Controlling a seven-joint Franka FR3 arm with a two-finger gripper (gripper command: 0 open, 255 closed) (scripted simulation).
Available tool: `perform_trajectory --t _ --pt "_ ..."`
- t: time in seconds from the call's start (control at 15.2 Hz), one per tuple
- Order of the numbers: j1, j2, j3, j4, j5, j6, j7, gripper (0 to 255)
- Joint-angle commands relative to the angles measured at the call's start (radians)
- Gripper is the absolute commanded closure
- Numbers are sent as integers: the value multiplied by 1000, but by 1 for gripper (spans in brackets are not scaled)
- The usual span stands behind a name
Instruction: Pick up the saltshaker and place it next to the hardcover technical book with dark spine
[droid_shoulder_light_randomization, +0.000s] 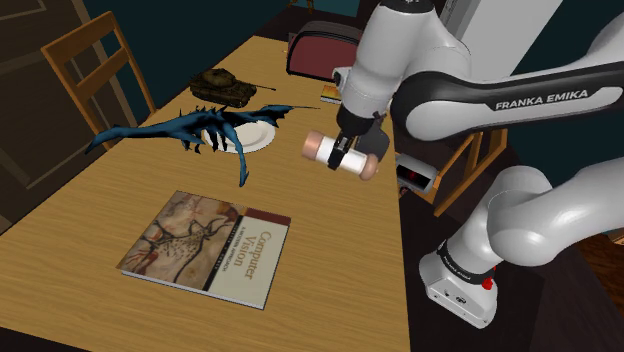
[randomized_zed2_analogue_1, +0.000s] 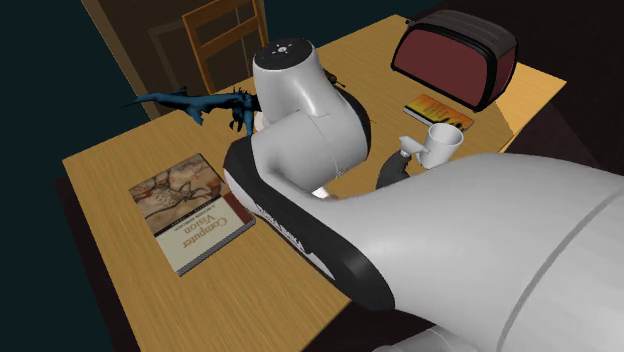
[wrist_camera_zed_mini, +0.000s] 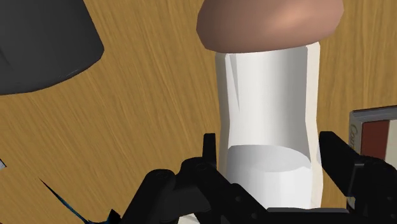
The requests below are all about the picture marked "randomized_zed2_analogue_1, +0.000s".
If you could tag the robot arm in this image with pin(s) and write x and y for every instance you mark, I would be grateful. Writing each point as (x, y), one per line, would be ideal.
(463, 234)

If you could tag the dark grey rounded object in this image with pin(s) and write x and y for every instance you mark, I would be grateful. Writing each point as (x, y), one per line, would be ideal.
(392, 170)

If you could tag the blue dragon figure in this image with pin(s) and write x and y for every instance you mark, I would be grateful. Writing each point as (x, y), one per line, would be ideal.
(214, 103)

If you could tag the large book with cave painting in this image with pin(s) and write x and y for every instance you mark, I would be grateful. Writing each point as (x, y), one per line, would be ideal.
(195, 214)

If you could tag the white mug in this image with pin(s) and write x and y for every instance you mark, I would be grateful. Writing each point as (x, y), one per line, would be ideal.
(441, 146)

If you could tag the small orange book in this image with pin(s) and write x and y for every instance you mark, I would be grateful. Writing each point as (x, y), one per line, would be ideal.
(436, 111)

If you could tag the wooden table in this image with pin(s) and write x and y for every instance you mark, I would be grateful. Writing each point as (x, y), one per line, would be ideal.
(244, 302)

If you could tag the wooden chair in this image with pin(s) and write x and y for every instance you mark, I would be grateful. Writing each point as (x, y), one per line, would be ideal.
(225, 44)

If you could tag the red and black toaster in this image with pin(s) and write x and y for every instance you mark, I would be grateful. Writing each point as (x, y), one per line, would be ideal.
(446, 63)

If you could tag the brown door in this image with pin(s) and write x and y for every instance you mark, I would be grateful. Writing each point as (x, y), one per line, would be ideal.
(141, 48)

